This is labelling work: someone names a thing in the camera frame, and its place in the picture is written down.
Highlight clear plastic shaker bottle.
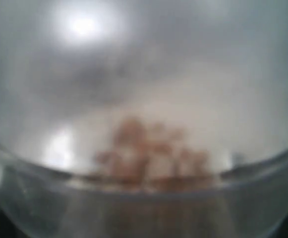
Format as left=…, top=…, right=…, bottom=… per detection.
left=0, top=0, right=288, bottom=238

